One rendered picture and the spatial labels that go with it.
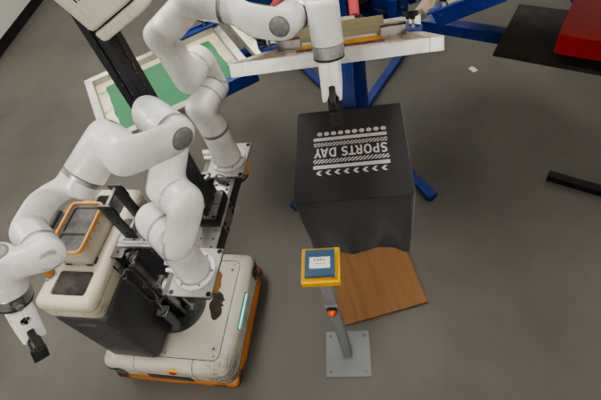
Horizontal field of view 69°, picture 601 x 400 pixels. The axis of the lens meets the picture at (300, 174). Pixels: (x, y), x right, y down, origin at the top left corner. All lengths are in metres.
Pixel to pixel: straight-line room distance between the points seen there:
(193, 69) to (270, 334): 1.57
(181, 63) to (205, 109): 0.16
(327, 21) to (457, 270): 1.81
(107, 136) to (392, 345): 1.82
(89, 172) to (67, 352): 2.09
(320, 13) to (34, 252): 0.76
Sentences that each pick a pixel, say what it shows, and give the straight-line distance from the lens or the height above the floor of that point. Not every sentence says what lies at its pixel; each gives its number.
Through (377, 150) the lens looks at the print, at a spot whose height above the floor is 0.95.
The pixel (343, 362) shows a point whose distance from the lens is 2.36.
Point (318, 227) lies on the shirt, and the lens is 1.79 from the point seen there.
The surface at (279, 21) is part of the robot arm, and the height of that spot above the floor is 1.76.
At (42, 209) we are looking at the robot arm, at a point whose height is 1.61.
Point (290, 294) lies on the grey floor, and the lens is 2.53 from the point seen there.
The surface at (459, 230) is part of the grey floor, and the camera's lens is 2.68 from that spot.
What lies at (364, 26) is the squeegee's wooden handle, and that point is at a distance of 1.83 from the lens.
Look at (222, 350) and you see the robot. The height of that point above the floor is 0.28.
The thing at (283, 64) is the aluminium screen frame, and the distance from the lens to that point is 1.25.
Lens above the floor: 2.27
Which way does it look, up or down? 50 degrees down
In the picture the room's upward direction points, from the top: 16 degrees counter-clockwise
